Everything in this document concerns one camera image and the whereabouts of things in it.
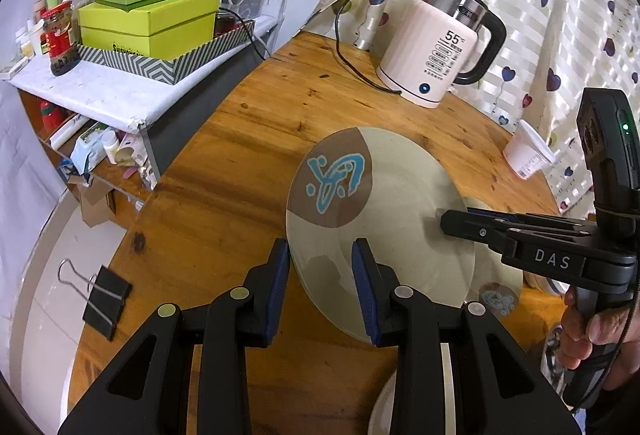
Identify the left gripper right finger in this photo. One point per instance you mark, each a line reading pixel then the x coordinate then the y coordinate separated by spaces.
pixel 375 284

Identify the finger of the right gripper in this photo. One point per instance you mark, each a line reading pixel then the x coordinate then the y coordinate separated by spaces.
pixel 499 229

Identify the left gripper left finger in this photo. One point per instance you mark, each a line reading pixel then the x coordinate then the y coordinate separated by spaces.
pixel 267 285

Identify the beige plate blue pattern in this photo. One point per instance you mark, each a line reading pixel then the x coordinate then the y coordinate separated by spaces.
pixel 367 182

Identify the white bowl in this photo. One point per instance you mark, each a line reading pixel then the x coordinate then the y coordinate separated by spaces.
pixel 381 416

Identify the right hand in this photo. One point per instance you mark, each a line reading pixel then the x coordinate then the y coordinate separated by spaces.
pixel 580 336

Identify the white plastic cup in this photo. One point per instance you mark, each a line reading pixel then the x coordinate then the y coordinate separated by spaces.
pixel 527 152

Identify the black binder clip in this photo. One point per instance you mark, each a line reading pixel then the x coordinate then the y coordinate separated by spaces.
pixel 104 295

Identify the white electric kettle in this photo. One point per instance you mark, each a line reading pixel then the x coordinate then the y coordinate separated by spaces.
pixel 439 43

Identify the white shelf cabinet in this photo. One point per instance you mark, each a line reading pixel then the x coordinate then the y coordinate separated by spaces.
pixel 166 116

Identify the heart patterned curtain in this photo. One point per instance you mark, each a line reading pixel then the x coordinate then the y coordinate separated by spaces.
pixel 554 49

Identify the lime green box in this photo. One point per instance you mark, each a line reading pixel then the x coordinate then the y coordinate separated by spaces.
pixel 165 30

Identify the red labelled jar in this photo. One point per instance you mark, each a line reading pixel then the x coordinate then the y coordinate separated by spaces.
pixel 58 27

